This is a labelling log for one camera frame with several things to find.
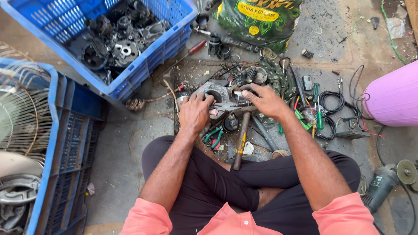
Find green patterned cloth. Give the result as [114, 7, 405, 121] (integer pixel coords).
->
[255, 56, 298, 124]

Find grey angle grinder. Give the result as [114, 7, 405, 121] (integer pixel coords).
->
[362, 159, 418, 214]

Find grey metal rod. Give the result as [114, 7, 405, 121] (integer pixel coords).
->
[251, 115, 279, 151]

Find dark metal soldering stand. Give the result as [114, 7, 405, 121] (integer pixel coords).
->
[336, 117, 370, 140]

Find black cylindrical motor part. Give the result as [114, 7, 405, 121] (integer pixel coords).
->
[208, 35, 232, 60]

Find clear plastic bag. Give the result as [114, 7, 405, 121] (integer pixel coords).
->
[386, 5, 408, 40]

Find steel pliers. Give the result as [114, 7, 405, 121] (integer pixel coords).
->
[212, 101, 253, 113]

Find blue crate of fan guards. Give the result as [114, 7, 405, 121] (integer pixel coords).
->
[0, 42, 108, 235]

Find person's right hand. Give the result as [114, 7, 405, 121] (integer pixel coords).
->
[240, 83, 290, 122]

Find pink plastic stool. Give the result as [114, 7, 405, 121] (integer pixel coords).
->
[362, 60, 418, 127]

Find person's bare foot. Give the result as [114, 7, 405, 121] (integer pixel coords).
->
[271, 149, 291, 160]

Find pink shirt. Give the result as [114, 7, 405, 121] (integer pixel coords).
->
[119, 192, 381, 235]

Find black coiled cable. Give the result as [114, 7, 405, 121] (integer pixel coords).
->
[315, 64, 371, 141]

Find flat metal file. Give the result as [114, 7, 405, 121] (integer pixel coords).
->
[290, 65, 308, 109]

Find grey round motor housing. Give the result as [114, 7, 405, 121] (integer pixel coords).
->
[192, 81, 230, 119]

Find green handled screwdriver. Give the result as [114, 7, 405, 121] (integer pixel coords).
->
[313, 83, 324, 130]

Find green and black sack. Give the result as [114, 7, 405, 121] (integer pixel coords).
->
[212, 0, 303, 54]

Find green cord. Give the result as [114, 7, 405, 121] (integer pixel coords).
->
[380, 0, 408, 66]

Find person's left hand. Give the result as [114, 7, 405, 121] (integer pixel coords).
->
[178, 93, 216, 134]

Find small metal motor part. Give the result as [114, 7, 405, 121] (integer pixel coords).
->
[231, 84, 253, 106]

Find black round bearing cap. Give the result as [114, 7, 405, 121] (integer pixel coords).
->
[223, 114, 239, 133]

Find copper winding wire bundle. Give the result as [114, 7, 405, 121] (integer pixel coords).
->
[125, 83, 185, 112]

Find round metal cap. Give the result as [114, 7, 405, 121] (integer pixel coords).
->
[253, 67, 268, 84]

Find black trousers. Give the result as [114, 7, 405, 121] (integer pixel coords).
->
[141, 135, 362, 235]

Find blue crate of motor parts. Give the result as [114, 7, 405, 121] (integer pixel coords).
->
[0, 0, 199, 102]

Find red handled screwdriver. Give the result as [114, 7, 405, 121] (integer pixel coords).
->
[162, 39, 208, 78]

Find green handled pliers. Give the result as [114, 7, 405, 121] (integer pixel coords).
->
[203, 127, 224, 149]

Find wooden handled hammer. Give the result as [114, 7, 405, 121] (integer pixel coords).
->
[233, 106, 259, 171]

